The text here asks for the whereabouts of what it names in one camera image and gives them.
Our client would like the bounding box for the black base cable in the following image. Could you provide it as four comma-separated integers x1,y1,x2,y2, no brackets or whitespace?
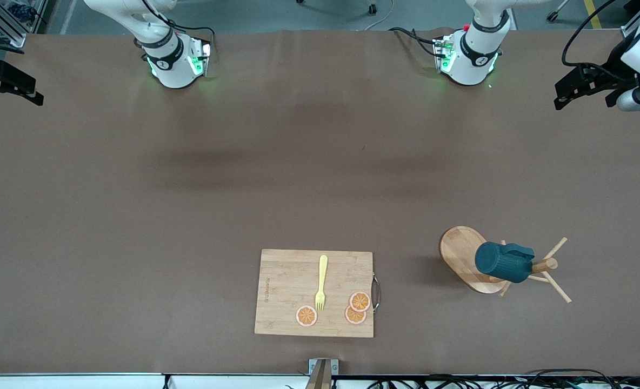
139,0,216,55
389,27,441,58

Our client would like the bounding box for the aluminium frame profile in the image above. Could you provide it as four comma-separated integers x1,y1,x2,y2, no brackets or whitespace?
622,0,640,39
0,0,27,48

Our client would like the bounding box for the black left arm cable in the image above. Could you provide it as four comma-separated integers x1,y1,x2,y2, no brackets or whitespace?
562,0,621,70

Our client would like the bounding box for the yellow plastic fork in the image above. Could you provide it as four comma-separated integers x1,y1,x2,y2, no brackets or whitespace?
315,255,329,313

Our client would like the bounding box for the wooden mug tree rack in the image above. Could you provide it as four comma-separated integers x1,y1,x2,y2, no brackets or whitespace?
439,226,572,304

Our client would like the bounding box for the black looped cable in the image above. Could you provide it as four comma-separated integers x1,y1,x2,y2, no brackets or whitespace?
524,368,619,389

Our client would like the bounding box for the dark green cup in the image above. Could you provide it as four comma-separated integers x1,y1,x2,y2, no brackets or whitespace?
475,242,535,285

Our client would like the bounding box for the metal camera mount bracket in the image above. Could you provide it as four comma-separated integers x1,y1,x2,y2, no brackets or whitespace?
309,358,339,389

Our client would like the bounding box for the bamboo cutting board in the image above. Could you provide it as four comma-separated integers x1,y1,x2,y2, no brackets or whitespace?
254,249,375,339

